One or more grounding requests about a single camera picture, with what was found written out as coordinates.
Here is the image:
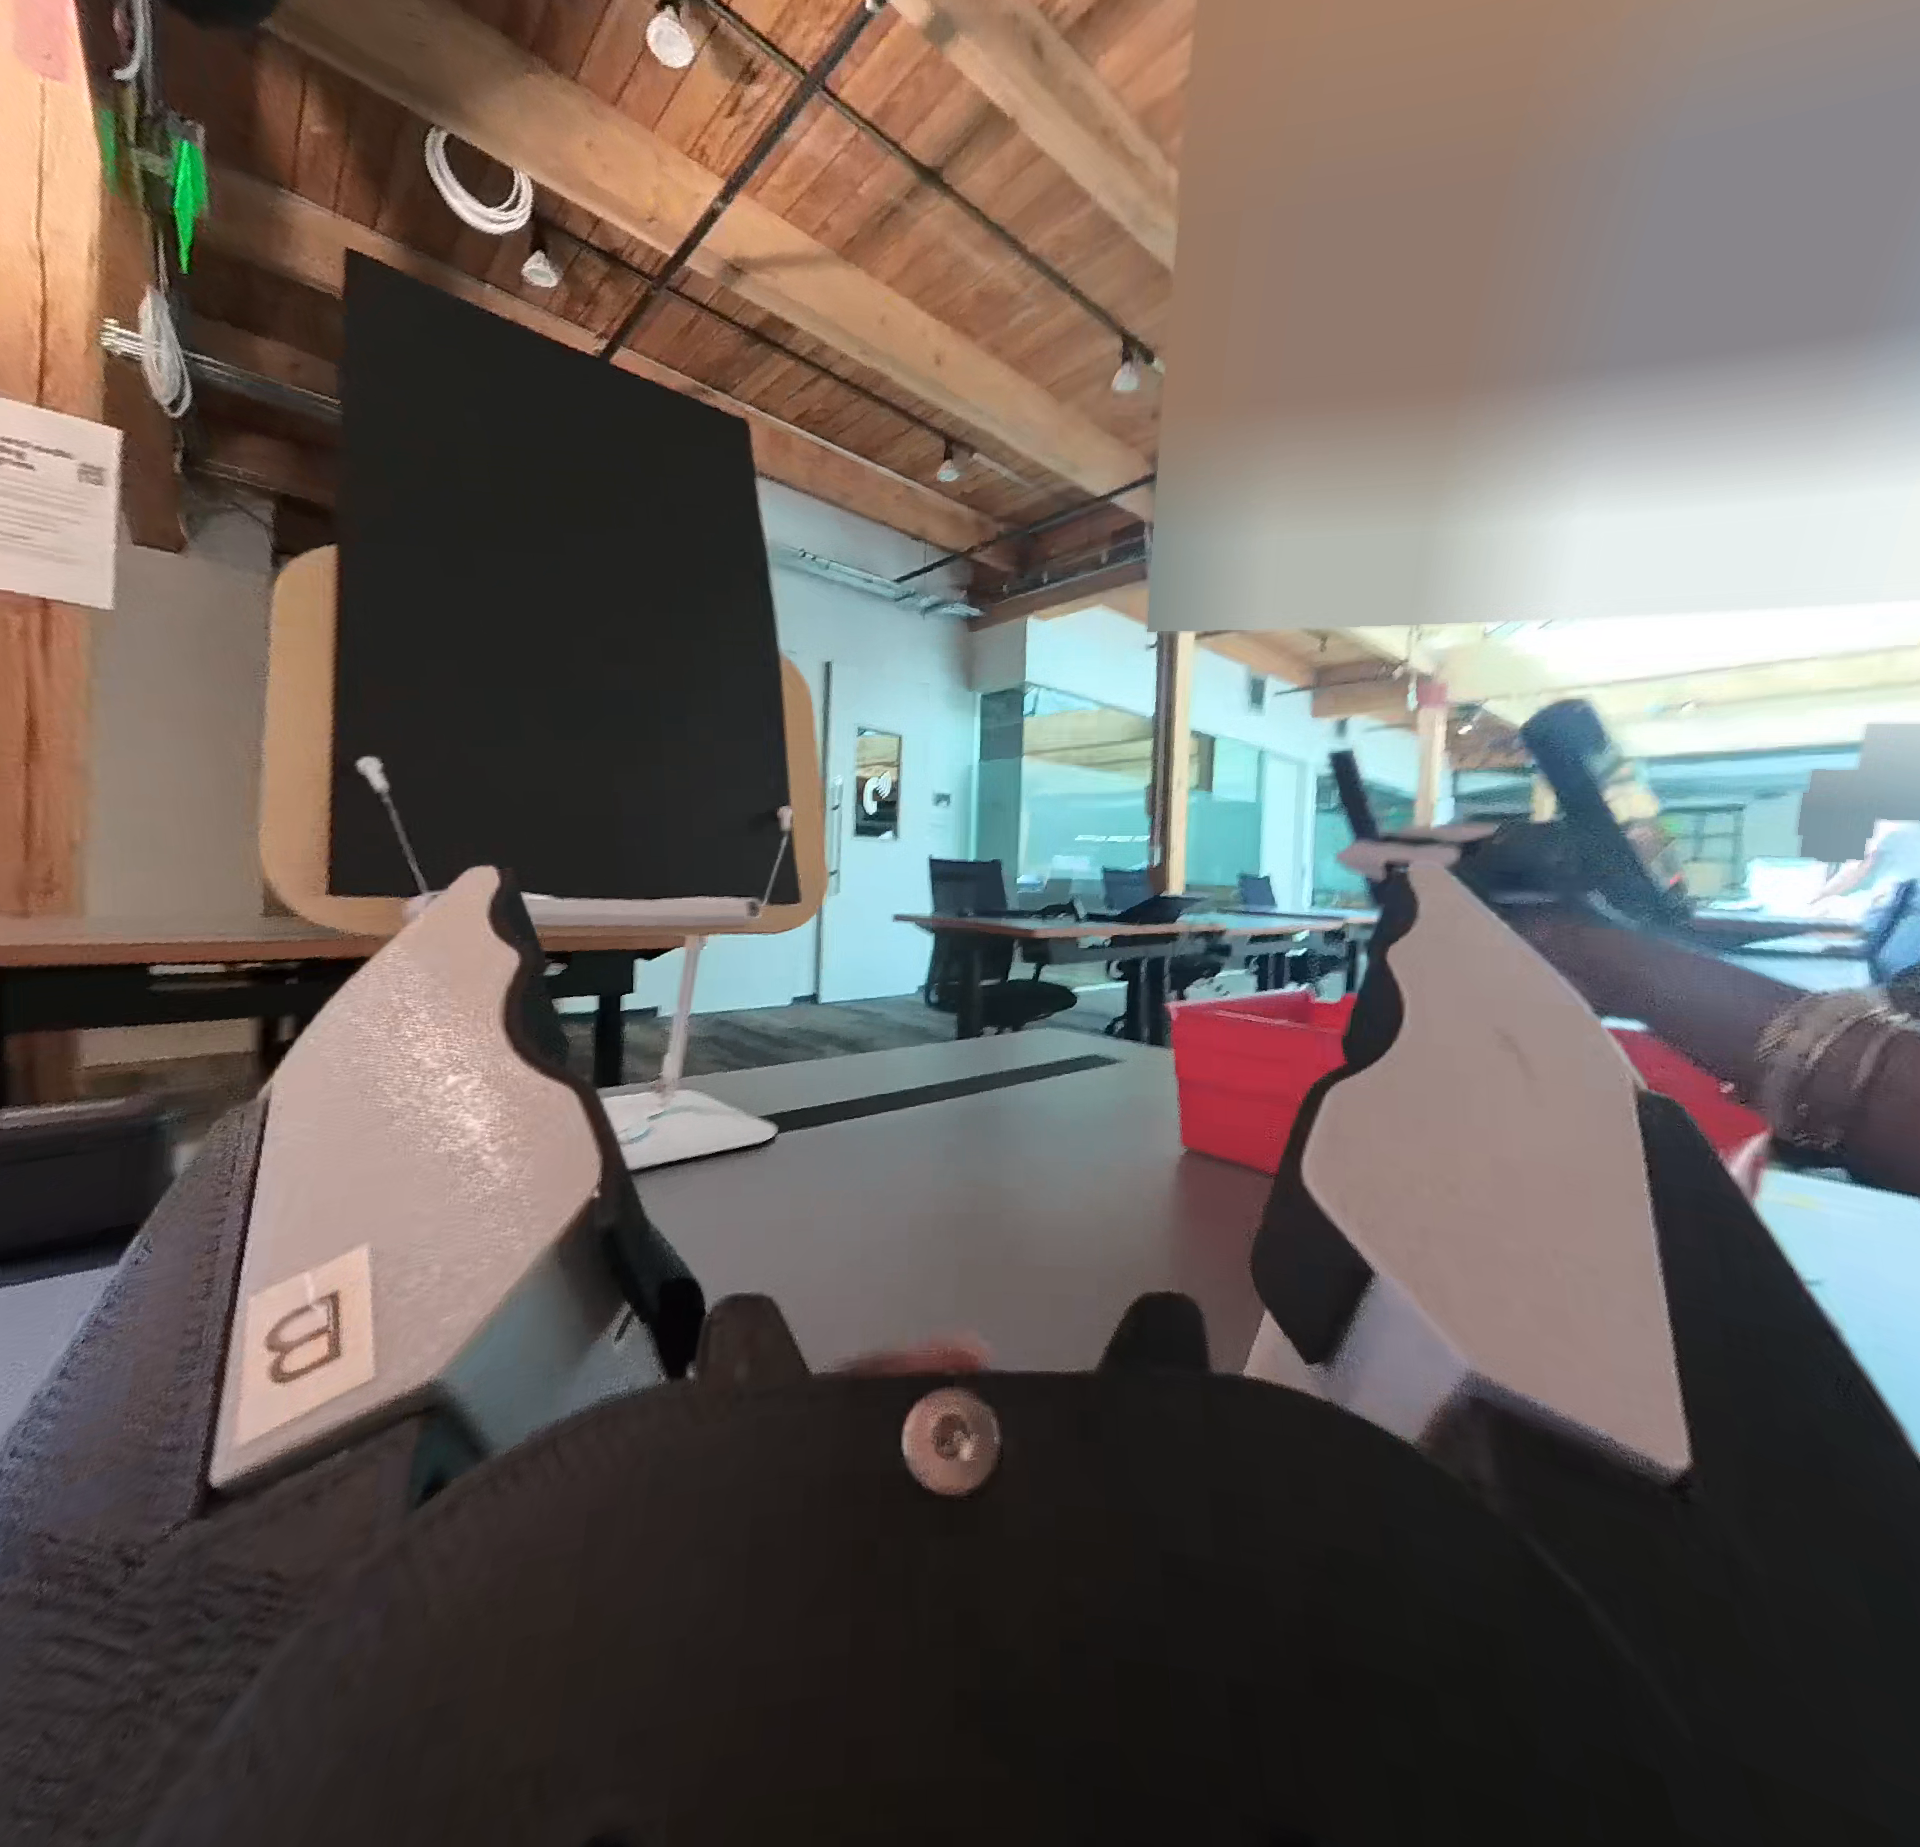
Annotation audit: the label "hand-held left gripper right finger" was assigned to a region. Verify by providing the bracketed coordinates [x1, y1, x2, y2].
[1242, 860, 1697, 1485]

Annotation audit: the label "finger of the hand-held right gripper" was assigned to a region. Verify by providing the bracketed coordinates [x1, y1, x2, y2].
[1336, 825, 1502, 875]

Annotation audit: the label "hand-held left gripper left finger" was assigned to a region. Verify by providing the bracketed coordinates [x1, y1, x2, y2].
[209, 866, 707, 1495]

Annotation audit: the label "person's right forearm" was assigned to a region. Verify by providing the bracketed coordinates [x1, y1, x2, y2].
[1531, 902, 1920, 1190]

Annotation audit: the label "red plastic bin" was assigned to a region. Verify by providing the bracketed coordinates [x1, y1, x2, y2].
[1169, 990, 1772, 1174]

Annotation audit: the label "white stand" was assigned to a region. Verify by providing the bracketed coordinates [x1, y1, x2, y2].
[359, 754, 797, 1174]

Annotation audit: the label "wooden desk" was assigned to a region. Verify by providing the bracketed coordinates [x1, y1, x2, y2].
[0, 915, 678, 1115]

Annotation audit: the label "long office desk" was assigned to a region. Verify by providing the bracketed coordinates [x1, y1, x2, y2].
[895, 893, 1383, 1047]

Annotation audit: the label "wooden backing board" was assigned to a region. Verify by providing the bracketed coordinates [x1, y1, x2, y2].
[257, 543, 830, 937]

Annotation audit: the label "black office chair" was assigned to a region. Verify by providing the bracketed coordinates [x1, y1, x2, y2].
[927, 858, 1081, 1039]

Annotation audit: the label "black panel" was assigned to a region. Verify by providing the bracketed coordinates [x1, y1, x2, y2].
[329, 249, 788, 904]

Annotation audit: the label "white paper notice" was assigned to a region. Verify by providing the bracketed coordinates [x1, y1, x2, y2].
[0, 395, 122, 612]

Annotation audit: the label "green hanging tag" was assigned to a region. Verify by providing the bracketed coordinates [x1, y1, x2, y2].
[150, 138, 212, 274]

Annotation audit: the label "beaded bracelets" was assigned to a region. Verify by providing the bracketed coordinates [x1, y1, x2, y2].
[1756, 978, 1920, 1159]

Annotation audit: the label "white cable bundle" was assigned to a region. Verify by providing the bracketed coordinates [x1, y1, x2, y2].
[138, 288, 195, 417]

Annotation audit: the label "white cable coil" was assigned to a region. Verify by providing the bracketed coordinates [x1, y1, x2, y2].
[424, 127, 535, 236]

